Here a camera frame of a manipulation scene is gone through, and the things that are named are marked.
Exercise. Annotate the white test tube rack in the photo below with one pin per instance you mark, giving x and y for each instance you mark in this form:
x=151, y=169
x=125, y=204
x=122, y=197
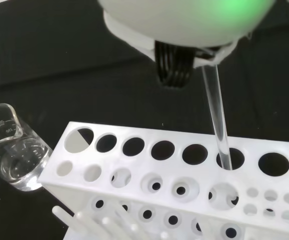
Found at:
x=139, y=163

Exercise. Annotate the black bench cloth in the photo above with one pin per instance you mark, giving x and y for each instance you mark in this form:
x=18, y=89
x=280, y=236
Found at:
x=59, y=50

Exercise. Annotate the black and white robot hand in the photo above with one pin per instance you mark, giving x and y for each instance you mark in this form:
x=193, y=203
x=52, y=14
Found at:
x=184, y=22

